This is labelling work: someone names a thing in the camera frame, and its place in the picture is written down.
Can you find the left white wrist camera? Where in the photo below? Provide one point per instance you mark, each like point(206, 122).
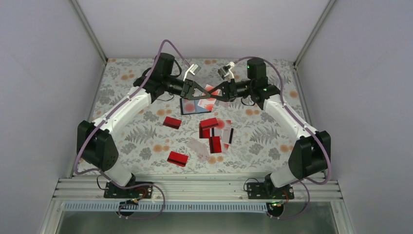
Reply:
point(192, 69)

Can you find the white card red circles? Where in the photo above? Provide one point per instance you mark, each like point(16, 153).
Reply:
point(188, 107)

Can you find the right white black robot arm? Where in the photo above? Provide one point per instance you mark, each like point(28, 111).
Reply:
point(312, 149)

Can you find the white card black stripe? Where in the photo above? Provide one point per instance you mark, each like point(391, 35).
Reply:
point(227, 132)

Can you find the red card black stripe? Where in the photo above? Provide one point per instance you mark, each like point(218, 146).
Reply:
point(177, 159)

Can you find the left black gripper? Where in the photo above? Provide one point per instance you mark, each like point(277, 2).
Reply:
point(185, 89)

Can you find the aluminium rail frame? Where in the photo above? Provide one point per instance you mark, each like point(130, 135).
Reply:
point(189, 193)

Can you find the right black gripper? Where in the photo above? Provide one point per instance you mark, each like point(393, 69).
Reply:
point(225, 87)

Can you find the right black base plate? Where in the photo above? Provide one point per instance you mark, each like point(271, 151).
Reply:
point(265, 190)

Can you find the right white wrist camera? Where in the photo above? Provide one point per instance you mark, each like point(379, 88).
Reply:
point(225, 71)

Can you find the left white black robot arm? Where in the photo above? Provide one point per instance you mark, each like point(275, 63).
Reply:
point(95, 142)

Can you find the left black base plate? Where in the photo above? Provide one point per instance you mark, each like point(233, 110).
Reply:
point(143, 191)

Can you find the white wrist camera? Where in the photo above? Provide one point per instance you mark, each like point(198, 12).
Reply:
point(192, 69)
point(225, 71)

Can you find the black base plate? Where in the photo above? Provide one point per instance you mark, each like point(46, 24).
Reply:
point(143, 191)
point(265, 190)

